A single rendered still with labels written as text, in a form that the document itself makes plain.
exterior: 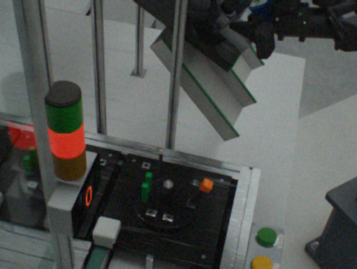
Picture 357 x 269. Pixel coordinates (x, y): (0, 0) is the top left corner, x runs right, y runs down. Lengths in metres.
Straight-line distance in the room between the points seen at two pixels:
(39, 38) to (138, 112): 0.86
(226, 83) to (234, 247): 0.41
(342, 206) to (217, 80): 0.42
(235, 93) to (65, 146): 0.66
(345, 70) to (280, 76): 1.57
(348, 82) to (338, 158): 1.69
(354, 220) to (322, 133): 0.48
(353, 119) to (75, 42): 0.85
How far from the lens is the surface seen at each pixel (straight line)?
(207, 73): 1.33
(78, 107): 0.77
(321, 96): 3.05
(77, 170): 0.85
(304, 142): 1.54
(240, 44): 1.16
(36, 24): 0.70
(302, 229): 1.35
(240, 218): 1.22
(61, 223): 0.89
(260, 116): 1.58
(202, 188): 1.11
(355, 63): 3.34
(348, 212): 1.15
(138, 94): 1.60
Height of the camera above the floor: 1.92
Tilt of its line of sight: 46 degrees down
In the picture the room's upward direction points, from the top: 5 degrees clockwise
